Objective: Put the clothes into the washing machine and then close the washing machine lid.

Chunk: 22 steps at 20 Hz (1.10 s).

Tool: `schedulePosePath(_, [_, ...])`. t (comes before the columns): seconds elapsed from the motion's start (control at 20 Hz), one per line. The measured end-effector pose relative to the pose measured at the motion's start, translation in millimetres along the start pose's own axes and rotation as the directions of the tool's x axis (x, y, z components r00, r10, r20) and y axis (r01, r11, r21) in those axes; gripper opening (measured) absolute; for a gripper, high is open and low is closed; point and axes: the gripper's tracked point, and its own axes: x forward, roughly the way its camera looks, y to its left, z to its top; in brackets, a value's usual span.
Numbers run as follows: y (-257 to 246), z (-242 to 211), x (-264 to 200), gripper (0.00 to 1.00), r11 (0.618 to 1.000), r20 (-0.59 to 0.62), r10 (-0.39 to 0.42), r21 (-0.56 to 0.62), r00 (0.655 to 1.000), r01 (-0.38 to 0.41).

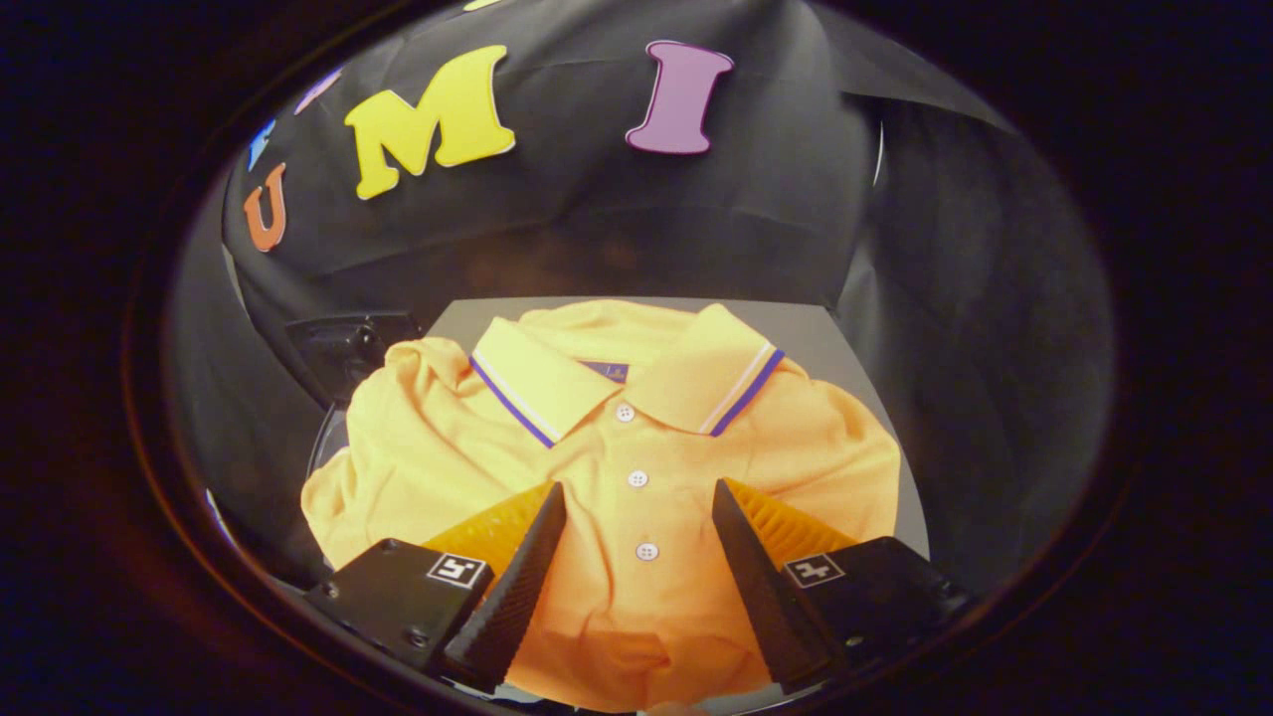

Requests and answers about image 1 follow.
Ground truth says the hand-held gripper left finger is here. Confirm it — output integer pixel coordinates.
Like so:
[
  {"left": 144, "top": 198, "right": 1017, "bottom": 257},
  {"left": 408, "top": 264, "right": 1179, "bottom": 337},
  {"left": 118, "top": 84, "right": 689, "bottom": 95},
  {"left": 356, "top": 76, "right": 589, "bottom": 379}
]
[{"left": 306, "top": 481, "right": 568, "bottom": 694}]

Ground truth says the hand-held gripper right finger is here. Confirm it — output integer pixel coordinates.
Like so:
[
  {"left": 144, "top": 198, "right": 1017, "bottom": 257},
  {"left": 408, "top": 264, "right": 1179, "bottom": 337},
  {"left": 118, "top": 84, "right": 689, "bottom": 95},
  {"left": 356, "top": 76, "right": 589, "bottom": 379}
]
[{"left": 711, "top": 477, "right": 974, "bottom": 694}]

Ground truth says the grey cabinet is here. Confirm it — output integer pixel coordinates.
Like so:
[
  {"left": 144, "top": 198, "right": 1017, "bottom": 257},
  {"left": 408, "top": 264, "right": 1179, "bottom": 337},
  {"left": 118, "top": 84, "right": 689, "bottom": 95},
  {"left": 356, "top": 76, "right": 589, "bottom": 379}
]
[{"left": 426, "top": 296, "right": 931, "bottom": 560}]

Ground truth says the orange polo shirt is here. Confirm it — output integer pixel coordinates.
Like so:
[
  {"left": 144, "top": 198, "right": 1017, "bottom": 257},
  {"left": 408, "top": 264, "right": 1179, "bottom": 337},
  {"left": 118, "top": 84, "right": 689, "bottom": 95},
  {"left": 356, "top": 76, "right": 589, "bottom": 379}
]
[{"left": 301, "top": 300, "right": 902, "bottom": 713}]

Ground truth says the dark washing machine lid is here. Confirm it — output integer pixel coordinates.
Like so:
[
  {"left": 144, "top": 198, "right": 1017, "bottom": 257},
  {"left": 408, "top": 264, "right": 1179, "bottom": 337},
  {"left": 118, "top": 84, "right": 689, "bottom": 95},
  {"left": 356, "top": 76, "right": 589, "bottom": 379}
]
[{"left": 288, "top": 313, "right": 424, "bottom": 404}]

